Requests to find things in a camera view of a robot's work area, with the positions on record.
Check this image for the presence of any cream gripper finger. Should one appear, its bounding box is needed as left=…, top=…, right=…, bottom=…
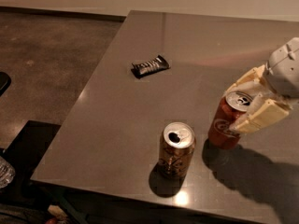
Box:
left=224, top=64, right=271, bottom=97
left=230, top=93, right=292, bottom=133

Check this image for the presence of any red coke can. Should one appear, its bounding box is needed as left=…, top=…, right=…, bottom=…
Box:
left=208, top=91, right=252, bottom=149

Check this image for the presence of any orange soda can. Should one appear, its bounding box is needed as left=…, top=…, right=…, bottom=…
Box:
left=158, top=122, right=196, bottom=179

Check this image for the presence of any black snack bar wrapper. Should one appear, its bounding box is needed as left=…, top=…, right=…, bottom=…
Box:
left=131, top=55, right=170, bottom=78

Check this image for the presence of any black chair seat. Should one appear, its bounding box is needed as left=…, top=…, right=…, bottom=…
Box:
left=0, top=120, right=60, bottom=210

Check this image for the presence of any dark round object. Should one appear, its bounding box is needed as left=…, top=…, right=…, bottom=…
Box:
left=0, top=72, right=11, bottom=96

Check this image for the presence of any clear plastic object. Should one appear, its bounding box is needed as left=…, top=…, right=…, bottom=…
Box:
left=0, top=156, right=15, bottom=189

